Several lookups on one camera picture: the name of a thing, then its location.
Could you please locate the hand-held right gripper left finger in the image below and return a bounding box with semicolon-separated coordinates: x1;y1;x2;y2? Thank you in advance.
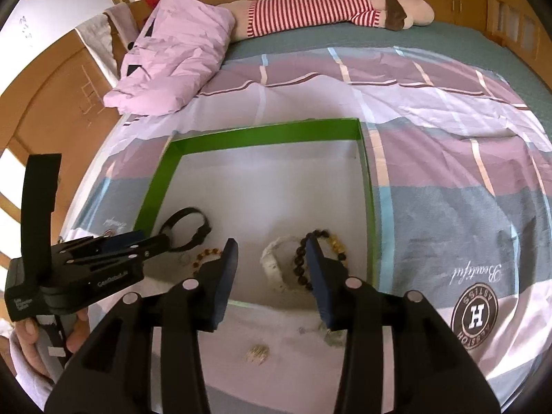
45;238;239;414

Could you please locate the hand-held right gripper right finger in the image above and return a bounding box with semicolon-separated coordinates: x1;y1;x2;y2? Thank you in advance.
304;233;503;414

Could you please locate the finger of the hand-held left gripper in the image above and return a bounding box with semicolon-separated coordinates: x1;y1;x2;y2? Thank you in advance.
65;235;172;268
54;229;149;256

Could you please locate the black and gold bead bracelet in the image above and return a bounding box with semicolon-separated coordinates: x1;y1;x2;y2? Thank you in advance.
293;229;348;292

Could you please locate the brown wooden bead bracelet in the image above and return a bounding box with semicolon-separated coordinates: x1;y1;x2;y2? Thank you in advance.
192;248;225;275

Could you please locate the white bead bracelet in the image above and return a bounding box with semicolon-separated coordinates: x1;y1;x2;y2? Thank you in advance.
260;235;313;296

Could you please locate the black wrist watch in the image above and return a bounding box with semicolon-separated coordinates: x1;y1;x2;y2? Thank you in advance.
159;208;212;253

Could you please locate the green cardboard box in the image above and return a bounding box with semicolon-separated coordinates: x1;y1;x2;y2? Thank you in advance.
131;118;376;311

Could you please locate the person's left hand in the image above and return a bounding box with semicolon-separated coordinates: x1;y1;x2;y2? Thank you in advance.
9;306;91;380

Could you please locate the plaid printed bedsheet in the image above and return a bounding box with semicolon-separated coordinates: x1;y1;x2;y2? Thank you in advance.
60;45;552;414

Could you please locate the pink quilt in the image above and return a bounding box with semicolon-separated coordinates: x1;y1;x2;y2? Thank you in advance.
103;0;236;115

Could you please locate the grey white cloth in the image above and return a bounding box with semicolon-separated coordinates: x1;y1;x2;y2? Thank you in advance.
75;2;139;87

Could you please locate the striped plush toy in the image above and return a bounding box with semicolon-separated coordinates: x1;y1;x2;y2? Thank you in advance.
216;0;435;37

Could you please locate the wooden footboard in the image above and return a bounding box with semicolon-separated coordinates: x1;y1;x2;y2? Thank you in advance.
485;0;552;74

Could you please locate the small gold ring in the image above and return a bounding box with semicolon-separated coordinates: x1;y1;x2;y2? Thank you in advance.
245;344;270;365

